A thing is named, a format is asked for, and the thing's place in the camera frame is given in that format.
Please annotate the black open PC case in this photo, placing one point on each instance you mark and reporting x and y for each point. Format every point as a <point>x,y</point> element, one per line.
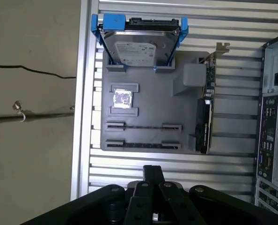
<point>277,117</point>

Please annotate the dark floor rod with clamps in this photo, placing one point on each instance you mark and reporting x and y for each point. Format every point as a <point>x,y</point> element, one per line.
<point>47,115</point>

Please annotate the hard disk in blue carrier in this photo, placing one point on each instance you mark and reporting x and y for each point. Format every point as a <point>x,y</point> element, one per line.
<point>134,51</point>

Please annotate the grey plastic parts rack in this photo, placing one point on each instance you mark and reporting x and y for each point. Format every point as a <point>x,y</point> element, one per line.
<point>153,105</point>

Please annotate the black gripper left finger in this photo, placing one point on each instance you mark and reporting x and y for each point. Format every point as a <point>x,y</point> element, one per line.
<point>139,206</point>

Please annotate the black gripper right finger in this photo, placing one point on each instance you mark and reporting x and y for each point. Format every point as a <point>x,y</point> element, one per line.
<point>178,206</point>

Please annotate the silver CPU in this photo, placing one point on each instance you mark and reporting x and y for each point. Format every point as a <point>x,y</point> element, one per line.
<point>122,98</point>

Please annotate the green graphics card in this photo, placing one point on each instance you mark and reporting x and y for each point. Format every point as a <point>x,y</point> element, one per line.
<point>205,126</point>

